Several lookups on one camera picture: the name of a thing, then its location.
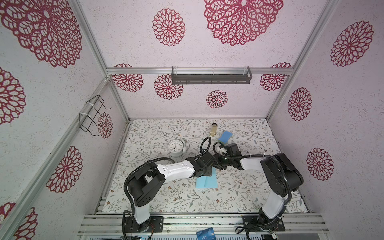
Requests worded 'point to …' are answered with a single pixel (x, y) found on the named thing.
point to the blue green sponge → (225, 137)
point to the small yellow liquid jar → (213, 129)
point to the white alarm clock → (177, 148)
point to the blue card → (206, 234)
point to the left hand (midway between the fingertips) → (205, 171)
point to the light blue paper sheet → (206, 181)
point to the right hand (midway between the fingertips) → (210, 159)
